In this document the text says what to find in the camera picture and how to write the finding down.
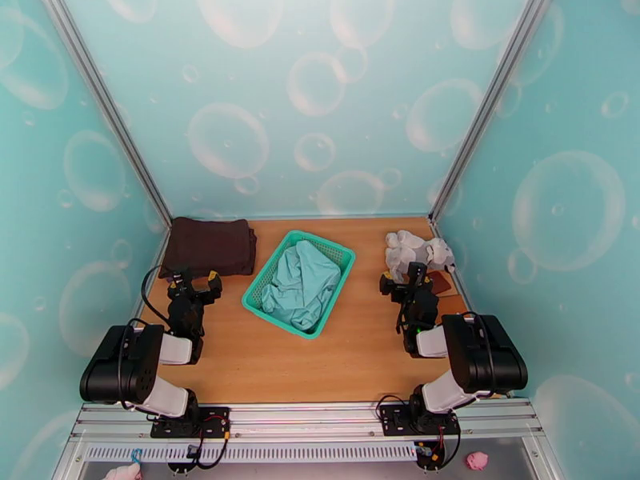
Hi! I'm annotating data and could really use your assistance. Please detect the white slotted cable duct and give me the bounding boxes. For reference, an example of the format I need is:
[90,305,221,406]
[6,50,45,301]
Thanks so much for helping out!
[82,442,418,464]

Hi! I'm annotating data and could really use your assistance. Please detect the dark brown folded trousers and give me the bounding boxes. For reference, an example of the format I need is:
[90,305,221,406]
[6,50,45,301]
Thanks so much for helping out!
[158,217,258,281]

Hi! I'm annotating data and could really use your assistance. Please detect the teal trousers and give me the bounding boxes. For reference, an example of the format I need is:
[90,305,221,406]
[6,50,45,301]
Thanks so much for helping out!
[261,239,342,330]

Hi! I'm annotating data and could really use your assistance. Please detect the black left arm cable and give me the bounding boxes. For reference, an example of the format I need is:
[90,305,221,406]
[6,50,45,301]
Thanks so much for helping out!
[141,265,174,329]

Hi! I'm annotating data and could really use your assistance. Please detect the aluminium mounting rail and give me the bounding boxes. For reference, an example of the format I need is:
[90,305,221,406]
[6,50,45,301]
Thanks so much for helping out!
[70,399,545,443]

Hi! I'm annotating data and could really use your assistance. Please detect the dark brown leather wallet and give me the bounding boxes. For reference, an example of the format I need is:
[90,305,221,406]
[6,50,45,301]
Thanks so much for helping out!
[429,271,454,296]

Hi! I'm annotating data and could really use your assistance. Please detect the power wires with yellow connector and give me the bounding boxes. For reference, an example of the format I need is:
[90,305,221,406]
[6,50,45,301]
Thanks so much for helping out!
[167,415,232,476]
[414,426,461,472]

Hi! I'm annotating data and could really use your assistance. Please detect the aluminium frame post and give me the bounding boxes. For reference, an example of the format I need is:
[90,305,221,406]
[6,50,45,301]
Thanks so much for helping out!
[38,0,174,227]
[429,0,556,225]

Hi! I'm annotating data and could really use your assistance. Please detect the pink white plush toy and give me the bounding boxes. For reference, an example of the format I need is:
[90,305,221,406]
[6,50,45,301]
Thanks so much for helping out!
[102,463,143,480]

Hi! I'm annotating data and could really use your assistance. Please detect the grey plush toy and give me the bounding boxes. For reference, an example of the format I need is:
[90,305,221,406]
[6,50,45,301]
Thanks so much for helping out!
[384,230,456,284]

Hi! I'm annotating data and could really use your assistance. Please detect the green plastic basket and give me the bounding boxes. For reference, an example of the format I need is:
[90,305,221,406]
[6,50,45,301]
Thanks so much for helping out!
[242,230,357,340]

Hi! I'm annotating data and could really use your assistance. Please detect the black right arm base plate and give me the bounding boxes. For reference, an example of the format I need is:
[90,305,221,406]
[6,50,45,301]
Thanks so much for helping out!
[378,403,461,437]

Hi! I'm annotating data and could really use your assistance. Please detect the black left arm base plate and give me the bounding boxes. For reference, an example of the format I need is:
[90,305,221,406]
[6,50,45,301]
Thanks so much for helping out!
[150,406,231,440]

